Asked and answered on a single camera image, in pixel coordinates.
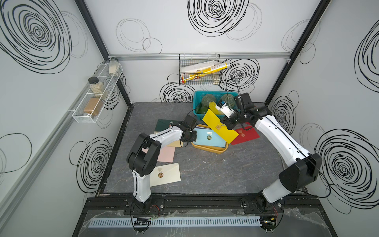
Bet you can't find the red envelope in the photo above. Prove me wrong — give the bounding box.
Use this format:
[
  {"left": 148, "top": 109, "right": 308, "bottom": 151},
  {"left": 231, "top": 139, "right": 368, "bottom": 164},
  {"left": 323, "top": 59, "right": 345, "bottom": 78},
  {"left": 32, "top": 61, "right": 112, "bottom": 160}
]
[{"left": 231, "top": 123, "right": 260, "bottom": 145}]

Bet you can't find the light blue envelope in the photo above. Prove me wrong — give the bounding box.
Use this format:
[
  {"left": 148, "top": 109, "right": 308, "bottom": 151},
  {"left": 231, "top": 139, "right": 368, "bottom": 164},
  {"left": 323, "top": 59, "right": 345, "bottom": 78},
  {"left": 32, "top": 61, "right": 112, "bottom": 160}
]
[{"left": 193, "top": 127, "right": 226, "bottom": 148}]

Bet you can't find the yellow envelope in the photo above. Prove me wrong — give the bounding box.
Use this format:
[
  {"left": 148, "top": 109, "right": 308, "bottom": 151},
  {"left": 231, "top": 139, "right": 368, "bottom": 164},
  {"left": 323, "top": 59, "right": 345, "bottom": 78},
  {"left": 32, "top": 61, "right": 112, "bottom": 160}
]
[{"left": 202, "top": 109, "right": 238, "bottom": 144}]

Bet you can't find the yellow plastic storage box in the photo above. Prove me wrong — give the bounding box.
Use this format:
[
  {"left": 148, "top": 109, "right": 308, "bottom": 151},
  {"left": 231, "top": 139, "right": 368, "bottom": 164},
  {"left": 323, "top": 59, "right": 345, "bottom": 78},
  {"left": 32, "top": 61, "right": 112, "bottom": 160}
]
[{"left": 191, "top": 124, "right": 229, "bottom": 154}]

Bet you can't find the pink envelope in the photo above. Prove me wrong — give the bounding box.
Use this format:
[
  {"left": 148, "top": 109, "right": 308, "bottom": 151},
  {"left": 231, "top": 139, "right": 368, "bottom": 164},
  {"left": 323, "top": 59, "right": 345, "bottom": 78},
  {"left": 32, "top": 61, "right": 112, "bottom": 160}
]
[{"left": 158, "top": 146, "right": 176, "bottom": 163}]

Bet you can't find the cream white envelope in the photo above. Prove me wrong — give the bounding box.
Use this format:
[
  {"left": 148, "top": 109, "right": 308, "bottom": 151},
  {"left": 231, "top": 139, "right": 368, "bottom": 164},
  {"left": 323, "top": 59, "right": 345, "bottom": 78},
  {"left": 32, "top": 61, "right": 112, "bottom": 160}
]
[{"left": 150, "top": 163, "right": 181, "bottom": 187}]

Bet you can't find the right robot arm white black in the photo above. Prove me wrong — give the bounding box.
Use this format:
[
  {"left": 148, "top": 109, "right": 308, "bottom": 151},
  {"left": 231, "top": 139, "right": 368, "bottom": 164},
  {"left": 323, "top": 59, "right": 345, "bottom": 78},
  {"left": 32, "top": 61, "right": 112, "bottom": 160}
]
[{"left": 216, "top": 93, "right": 322, "bottom": 212}]

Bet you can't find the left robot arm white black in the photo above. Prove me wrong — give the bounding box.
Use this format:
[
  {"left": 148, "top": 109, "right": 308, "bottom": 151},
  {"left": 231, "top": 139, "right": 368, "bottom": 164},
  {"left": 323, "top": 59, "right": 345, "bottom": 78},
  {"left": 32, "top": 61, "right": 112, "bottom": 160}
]
[{"left": 126, "top": 115, "right": 197, "bottom": 205}]

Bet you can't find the yellow white box in basket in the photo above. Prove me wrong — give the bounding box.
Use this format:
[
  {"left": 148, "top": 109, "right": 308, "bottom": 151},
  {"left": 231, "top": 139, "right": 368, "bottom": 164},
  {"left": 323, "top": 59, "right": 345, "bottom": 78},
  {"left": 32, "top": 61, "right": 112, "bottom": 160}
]
[{"left": 181, "top": 61, "right": 230, "bottom": 85}]

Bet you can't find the green pepper toy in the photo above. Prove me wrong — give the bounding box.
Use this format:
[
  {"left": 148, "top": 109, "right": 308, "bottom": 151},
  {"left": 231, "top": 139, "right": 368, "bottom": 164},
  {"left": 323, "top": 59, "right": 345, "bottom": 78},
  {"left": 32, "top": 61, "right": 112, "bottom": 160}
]
[{"left": 196, "top": 106, "right": 209, "bottom": 115}]

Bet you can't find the right green melon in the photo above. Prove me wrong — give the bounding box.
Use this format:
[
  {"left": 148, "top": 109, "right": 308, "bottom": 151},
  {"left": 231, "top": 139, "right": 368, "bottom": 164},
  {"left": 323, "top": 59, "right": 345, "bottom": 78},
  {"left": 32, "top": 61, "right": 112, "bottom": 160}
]
[{"left": 221, "top": 93, "right": 235, "bottom": 109}]

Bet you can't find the green melon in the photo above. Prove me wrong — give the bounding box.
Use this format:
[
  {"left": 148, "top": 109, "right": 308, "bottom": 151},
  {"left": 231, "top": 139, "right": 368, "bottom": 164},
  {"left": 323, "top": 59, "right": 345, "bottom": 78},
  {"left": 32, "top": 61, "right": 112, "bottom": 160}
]
[
  {"left": 221, "top": 93, "right": 235, "bottom": 109},
  {"left": 201, "top": 94, "right": 217, "bottom": 107}
]

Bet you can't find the tan kraft envelope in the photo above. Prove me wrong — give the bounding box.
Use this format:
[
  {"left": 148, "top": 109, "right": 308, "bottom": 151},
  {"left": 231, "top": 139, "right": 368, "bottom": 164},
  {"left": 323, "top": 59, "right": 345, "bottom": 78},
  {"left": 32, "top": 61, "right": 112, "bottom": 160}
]
[{"left": 167, "top": 141, "right": 184, "bottom": 148}]

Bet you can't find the dark green envelope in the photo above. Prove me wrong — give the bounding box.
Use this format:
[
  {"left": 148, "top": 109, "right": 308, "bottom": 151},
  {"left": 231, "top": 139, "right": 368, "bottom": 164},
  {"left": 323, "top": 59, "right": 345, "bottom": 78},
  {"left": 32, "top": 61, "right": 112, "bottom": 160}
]
[{"left": 154, "top": 119, "right": 179, "bottom": 132}]

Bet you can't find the yellow cabbage toy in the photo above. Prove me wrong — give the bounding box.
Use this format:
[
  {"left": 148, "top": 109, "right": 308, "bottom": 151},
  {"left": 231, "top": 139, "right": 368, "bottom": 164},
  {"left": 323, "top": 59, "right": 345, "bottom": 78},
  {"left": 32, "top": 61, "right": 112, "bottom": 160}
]
[{"left": 208, "top": 102, "right": 224, "bottom": 116}]

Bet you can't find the left green melon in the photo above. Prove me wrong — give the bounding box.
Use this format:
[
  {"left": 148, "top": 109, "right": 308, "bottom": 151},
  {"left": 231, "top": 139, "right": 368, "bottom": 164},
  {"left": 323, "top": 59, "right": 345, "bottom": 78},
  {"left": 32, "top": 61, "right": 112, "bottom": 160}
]
[{"left": 201, "top": 94, "right": 217, "bottom": 107}]

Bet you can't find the clear jar far shelf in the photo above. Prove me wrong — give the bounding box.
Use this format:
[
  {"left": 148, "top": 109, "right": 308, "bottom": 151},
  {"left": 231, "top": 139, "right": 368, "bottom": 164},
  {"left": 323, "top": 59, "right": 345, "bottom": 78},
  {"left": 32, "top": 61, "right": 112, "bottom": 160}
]
[{"left": 108, "top": 57, "right": 119, "bottom": 76}]

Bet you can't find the jar with black lid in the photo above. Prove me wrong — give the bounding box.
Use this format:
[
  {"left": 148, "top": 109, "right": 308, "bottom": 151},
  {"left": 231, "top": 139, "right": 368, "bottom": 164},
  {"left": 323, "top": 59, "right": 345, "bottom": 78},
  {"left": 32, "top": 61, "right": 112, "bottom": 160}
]
[{"left": 88, "top": 77, "right": 105, "bottom": 97}]

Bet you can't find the black wire wall basket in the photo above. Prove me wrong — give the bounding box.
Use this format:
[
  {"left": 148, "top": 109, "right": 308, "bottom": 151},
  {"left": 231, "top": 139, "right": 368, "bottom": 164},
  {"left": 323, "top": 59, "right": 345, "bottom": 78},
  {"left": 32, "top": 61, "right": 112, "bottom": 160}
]
[{"left": 179, "top": 53, "right": 220, "bottom": 86}]

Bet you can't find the white wire wall shelf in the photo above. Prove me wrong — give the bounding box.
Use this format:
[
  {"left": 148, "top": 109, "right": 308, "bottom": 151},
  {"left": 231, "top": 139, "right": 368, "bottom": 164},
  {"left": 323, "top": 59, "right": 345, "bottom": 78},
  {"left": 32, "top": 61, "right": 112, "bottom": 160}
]
[{"left": 72, "top": 59, "right": 123, "bottom": 123}]

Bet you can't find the white slotted cable duct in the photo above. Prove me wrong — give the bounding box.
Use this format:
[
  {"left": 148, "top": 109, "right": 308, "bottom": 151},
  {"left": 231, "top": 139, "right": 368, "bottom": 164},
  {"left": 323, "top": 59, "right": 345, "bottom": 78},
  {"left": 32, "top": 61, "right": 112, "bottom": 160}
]
[{"left": 88, "top": 216, "right": 262, "bottom": 228}]

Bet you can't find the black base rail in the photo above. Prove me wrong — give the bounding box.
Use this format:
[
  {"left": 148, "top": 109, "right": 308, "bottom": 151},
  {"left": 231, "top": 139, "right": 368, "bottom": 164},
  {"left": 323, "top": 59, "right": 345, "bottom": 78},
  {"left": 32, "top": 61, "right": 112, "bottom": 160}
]
[{"left": 82, "top": 194, "right": 321, "bottom": 215}]

